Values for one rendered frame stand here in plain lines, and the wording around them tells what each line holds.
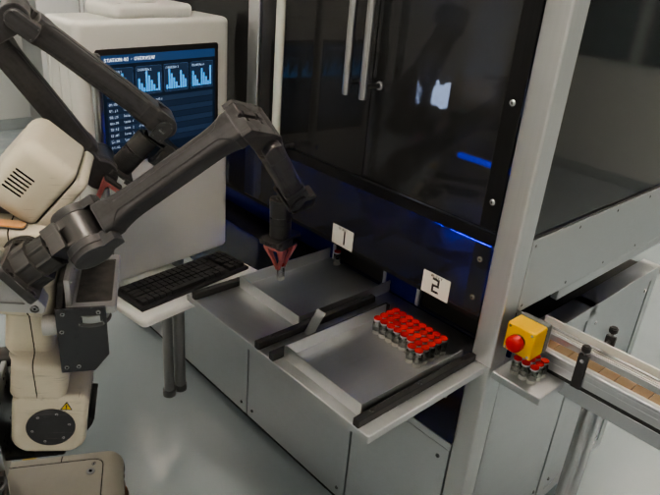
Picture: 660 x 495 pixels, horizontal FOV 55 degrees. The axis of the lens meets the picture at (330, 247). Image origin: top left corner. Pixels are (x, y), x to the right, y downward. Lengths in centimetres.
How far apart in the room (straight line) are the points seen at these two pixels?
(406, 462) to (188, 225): 98
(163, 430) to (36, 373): 120
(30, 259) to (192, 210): 91
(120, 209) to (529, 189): 82
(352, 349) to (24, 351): 74
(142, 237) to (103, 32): 60
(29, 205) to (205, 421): 154
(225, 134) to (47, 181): 37
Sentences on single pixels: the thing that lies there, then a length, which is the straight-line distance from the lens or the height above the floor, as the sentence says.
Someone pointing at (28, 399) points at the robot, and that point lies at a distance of 159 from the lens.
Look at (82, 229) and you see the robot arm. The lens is 123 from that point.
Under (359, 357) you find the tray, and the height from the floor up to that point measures 88.
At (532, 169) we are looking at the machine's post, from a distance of 138.
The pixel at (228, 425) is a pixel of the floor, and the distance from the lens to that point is 267.
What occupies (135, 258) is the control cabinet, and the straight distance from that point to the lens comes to 200.
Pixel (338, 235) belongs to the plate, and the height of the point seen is 102.
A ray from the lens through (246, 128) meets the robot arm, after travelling 116.
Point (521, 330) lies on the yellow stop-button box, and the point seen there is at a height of 102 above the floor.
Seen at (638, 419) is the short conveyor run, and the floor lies 89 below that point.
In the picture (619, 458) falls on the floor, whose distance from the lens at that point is 293.
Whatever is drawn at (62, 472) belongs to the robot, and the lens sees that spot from 217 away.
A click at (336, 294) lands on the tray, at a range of 179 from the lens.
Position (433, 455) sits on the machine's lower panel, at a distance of 185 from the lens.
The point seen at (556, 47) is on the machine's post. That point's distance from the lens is 134.
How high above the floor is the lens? 176
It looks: 25 degrees down
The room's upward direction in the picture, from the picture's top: 5 degrees clockwise
